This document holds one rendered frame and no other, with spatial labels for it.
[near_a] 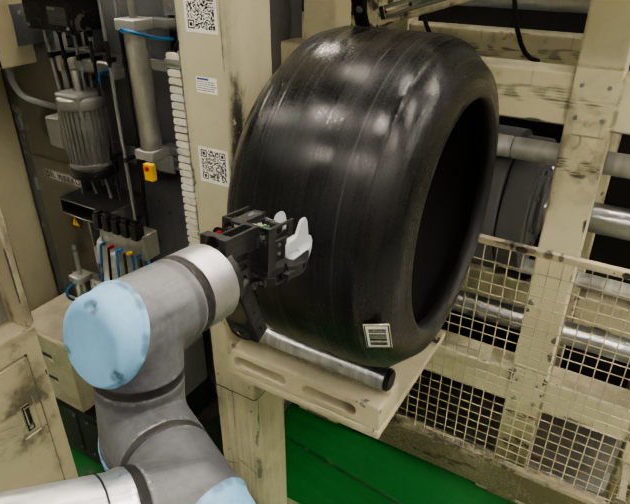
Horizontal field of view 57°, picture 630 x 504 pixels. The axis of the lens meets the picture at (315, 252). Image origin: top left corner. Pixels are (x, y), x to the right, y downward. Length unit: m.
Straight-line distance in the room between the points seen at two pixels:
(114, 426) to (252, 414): 0.93
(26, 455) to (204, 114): 0.86
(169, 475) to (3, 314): 0.92
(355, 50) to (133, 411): 0.61
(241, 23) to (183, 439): 0.76
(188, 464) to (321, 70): 0.60
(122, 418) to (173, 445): 0.07
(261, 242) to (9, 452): 0.94
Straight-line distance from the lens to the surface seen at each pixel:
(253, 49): 1.14
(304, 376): 1.17
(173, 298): 0.57
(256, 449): 1.61
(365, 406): 1.13
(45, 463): 1.58
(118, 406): 0.60
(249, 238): 0.68
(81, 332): 0.57
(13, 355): 1.38
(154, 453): 0.56
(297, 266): 0.74
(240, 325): 0.76
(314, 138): 0.84
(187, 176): 1.27
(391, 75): 0.87
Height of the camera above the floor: 1.64
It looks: 29 degrees down
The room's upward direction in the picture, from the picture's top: straight up
